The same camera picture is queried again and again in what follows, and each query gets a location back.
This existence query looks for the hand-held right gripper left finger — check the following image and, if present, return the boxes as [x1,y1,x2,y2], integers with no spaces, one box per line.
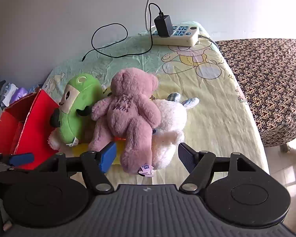
[41,142,117,194]

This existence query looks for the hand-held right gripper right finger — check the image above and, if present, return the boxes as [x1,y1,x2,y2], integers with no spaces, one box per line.
[178,142,257,194]

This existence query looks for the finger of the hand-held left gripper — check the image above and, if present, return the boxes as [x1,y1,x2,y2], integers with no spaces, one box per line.
[0,152,35,167]

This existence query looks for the yellow tiger plush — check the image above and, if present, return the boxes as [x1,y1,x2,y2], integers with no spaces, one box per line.
[73,86,125,166]

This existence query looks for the red cardboard box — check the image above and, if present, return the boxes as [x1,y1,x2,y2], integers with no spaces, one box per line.
[0,89,61,171]

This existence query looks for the white long-eared plush bunny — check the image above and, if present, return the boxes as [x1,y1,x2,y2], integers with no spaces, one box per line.
[47,128,62,151]

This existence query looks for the pink plush rabbit plaid ears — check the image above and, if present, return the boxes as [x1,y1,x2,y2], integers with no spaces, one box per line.
[150,92,200,171]

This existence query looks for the mauve teddy bear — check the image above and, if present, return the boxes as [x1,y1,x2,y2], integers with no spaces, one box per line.
[88,68,162,177]

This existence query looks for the green plush toy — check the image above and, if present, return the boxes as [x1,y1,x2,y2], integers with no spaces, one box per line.
[49,73,104,147]

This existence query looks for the purple tissue pack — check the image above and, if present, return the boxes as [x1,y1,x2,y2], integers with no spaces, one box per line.
[10,87,28,104]

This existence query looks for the white blue patterned packet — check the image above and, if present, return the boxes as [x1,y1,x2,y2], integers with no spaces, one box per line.
[0,83,18,105]

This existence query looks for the brown patterned blanket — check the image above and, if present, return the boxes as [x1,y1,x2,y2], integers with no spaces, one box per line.
[216,38,296,147]

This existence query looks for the white power strip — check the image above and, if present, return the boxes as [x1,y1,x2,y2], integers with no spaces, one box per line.
[149,23,200,47]

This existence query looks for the black power adapter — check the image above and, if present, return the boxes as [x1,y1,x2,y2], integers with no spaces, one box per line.
[154,15,174,37]

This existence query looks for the black charging cable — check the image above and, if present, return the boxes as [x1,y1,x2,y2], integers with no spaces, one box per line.
[82,3,164,62]

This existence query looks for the grey power strip cord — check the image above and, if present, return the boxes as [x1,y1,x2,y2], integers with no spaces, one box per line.
[199,35,219,48]

